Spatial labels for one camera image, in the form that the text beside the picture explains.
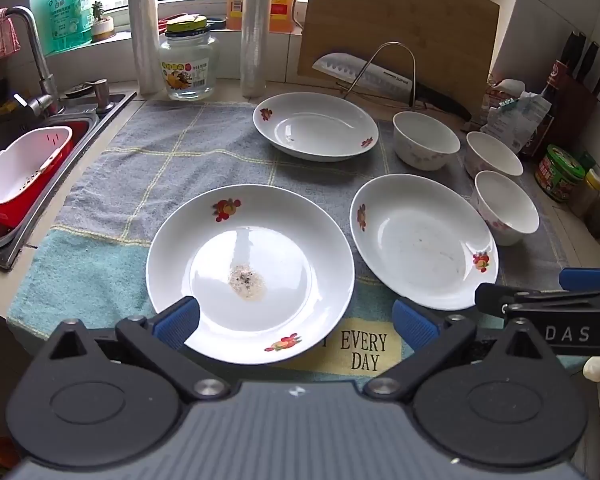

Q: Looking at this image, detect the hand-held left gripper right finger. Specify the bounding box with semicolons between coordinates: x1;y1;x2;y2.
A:
364;299;556;403

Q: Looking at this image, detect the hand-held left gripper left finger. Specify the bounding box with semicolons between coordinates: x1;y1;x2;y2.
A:
47;296;231;403

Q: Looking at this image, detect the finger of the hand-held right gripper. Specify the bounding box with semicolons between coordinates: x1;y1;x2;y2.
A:
474;282;600;317
559;267;600;292

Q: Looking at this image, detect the white fruit print plate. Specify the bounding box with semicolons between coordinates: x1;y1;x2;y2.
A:
252;92;380;162
146;184;356;365
349;174;501;311

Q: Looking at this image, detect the white floral bowl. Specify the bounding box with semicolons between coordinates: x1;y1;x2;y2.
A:
464;131;525;178
472;170;541;247
392;111;462;171

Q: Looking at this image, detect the green lid sauce jar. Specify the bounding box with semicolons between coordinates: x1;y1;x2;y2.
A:
534;144;587;203

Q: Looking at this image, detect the grey blue checked towel mat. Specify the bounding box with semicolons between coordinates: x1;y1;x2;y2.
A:
7;100;571;376

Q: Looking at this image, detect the dark knife block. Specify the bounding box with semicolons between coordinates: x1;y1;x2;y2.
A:
550;30;600;161

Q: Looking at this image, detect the white blue printed bag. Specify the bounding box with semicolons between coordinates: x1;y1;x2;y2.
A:
485;91;552;153

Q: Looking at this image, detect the dark soy sauce bottle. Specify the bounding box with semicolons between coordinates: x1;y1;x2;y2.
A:
530;60;573;161

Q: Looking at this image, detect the steel kitchen sink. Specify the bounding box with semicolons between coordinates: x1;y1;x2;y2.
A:
0;77;138;271

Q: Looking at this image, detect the red white printed bag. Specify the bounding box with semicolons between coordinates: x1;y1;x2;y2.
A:
482;78;528;126

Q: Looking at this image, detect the white plastic colander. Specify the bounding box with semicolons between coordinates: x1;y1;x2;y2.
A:
0;126;73;203

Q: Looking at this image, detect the steel sink soap dispenser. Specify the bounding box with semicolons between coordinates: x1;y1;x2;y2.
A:
94;80;116;115

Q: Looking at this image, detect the steel drain stopper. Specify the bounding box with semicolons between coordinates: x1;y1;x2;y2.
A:
62;80;101;100

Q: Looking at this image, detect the glass jar with yellow lid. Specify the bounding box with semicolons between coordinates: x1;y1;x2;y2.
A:
158;15;217;102

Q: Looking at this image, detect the white plastic bag roll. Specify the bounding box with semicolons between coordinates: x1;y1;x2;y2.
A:
126;0;162;96

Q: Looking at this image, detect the clear cling film roll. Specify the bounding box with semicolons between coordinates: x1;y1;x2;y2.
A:
240;0;276;99

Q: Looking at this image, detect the bamboo cutting board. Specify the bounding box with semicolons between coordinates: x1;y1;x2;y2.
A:
292;0;501;121

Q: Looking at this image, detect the small potted plant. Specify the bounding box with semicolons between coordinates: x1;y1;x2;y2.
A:
90;1;117;43

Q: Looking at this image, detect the steel kitchen faucet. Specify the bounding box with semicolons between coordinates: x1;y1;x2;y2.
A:
5;6;66;116

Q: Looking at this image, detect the green detergent bottle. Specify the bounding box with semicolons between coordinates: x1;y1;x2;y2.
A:
45;0;93;56

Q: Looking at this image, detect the steel wire rack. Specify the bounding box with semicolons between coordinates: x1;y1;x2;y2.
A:
342;41;431;111

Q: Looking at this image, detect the black handled kitchen knife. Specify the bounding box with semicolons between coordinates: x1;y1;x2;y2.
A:
312;52;473;122

